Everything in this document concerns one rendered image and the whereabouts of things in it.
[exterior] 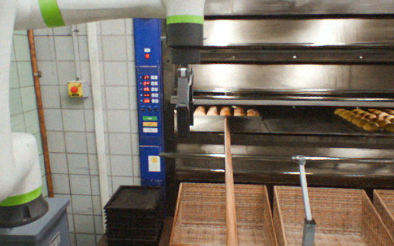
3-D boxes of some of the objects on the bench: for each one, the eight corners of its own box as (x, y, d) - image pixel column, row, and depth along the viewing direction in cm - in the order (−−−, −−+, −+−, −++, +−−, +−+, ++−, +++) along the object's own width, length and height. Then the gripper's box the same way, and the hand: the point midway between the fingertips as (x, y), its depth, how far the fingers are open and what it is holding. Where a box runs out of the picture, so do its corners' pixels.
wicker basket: (269, 222, 191) (272, 184, 185) (358, 228, 185) (364, 188, 179) (282, 276, 144) (286, 228, 138) (401, 286, 138) (411, 235, 132)
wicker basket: (180, 218, 195) (179, 181, 189) (264, 222, 192) (266, 183, 185) (168, 271, 148) (167, 223, 142) (279, 276, 144) (282, 228, 138)
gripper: (176, 51, 85) (178, 121, 90) (162, 45, 61) (165, 143, 65) (202, 50, 85) (202, 122, 89) (197, 45, 61) (197, 144, 65)
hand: (186, 127), depth 77 cm, fingers open, 13 cm apart
